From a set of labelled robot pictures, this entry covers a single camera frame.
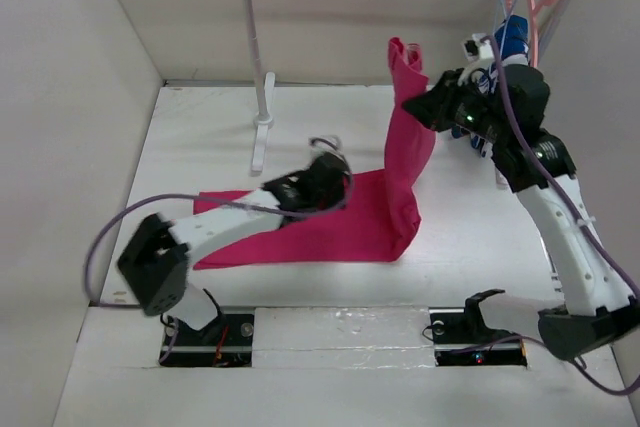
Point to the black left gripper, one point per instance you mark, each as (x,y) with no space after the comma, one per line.
(338,193)

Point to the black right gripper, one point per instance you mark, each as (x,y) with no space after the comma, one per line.
(433,107)

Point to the pink trousers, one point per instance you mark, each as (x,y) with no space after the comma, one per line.
(382,217)

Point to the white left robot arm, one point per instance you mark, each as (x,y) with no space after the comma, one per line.
(158,258)

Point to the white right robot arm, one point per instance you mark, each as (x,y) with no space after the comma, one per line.
(599,305)

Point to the blue patterned garment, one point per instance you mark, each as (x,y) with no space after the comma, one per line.
(512,51)

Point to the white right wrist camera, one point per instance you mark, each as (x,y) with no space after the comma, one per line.
(476,48)

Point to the blue wire hanger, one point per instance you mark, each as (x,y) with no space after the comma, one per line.
(504,11)

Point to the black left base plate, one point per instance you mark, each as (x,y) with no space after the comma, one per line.
(182,347)

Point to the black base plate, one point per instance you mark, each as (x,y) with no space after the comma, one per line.
(458,342)
(182,347)

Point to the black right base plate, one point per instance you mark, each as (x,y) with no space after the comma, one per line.
(458,342)

